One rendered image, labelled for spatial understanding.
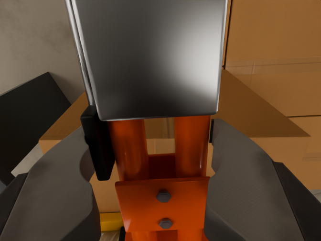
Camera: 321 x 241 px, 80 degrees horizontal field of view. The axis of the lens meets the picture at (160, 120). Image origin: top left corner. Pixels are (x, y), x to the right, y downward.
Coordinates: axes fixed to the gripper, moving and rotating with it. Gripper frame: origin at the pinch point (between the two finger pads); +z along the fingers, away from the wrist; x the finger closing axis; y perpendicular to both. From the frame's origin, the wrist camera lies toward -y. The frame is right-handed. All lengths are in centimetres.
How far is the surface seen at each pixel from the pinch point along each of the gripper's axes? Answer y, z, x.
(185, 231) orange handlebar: 9.2, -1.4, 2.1
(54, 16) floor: -7, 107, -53
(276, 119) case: 10.2, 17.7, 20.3
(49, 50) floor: 9, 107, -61
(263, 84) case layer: 16, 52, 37
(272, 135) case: 10.1, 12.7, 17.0
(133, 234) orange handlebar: 9.5, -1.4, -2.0
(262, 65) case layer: 10, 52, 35
